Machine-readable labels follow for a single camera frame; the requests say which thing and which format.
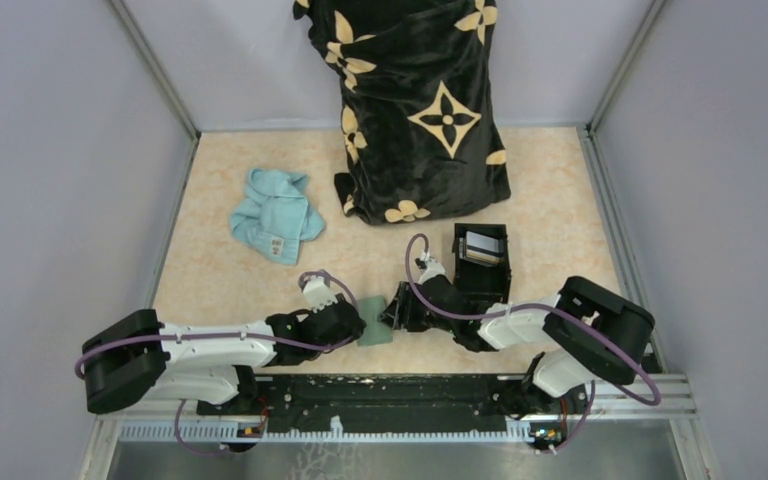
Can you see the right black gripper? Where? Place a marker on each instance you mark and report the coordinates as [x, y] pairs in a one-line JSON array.
[[400, 312]]

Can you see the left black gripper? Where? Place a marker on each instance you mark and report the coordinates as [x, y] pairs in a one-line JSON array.
[[352, 334]]

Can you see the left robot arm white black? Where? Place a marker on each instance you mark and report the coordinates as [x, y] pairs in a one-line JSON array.
[[142, 358]]

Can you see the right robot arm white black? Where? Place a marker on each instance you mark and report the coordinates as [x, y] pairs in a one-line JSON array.
[[597, 333]]

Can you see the black card tray box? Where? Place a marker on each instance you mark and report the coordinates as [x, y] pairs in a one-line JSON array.
[[479, 283]]

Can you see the stack of cards in tray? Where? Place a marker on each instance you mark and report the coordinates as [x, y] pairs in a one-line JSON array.
[[480, 249]]

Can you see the light blue cloth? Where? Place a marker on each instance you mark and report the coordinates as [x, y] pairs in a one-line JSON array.
[[275, 216]]

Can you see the black beige flower-patterned blanket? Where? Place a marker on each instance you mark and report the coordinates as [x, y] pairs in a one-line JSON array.
[[416, 111]]

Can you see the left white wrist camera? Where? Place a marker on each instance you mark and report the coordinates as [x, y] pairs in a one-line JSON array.
[[317, 292]]

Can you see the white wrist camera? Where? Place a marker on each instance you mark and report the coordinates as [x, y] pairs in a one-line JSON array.
[[317, 292], [430, 268]]

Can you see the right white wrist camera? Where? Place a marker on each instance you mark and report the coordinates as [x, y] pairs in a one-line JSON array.
[[430, 268]]

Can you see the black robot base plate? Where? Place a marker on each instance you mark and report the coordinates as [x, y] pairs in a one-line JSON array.
[[398, 404]]

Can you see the white slotted cable duct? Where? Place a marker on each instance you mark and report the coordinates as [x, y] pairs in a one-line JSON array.
[[230, 432]]

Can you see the aluminium frame rail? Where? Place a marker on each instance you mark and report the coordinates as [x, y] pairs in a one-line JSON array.
[[607, 401]]

